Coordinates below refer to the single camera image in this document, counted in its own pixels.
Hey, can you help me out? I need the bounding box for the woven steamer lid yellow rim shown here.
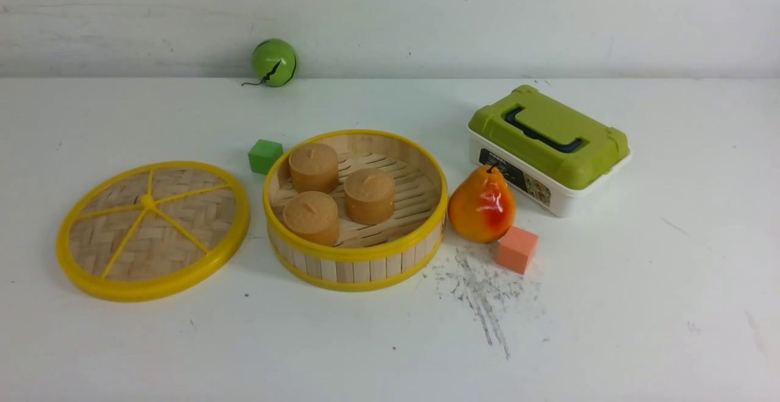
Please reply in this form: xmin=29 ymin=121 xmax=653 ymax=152
xmin=56 ymin=161 xmax=250 ymax=302

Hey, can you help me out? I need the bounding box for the bamboo steamer basket yellow rim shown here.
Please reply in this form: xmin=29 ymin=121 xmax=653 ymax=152
xmin=262 ymin=129 xmax=449 ymax=292

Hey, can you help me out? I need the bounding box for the white box with green lid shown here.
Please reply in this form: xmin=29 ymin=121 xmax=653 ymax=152
xmin=468 ymin=85 xmax=632 ymax=217

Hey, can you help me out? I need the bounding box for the brown toy bun right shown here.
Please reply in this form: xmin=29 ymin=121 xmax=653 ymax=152
xmin=344 ymin=168 xmax=395 ymax=225

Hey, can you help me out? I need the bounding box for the brown toy bun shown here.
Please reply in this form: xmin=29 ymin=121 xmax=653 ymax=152
xmin=282 ymin=191 xmax=340 ymax=247
xmin=289 ymin=142 xmax=339 ymax=194
xmin=344 ymin=168 xmax=395 ymax=225

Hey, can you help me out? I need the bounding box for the brown toy bun back left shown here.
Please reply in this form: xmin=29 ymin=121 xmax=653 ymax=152
xmin=289 ymin=142 xmax=339 ymax=194

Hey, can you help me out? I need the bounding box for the brown toy bun front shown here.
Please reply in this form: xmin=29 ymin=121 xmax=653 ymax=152
xmin=282 ymin=191 xmax=340 ymax=247

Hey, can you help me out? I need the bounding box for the orange yellow toy pear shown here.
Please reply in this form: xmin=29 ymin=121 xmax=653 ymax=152
xmin=448 ymin=165 xmax=516 ymax=243

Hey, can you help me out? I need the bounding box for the green foam cube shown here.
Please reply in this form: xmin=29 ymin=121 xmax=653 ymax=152
xmin=247 ymin=139 xmax=284 ymax=175

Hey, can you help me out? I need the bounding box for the orange foam cube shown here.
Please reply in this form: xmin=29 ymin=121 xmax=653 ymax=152
xmin=495 ymin=227 xmax=539 ymax=275

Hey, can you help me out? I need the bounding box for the green toy ball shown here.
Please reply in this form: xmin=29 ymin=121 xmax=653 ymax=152
xmin=241 ymin=38 xmax=300 ymax=86

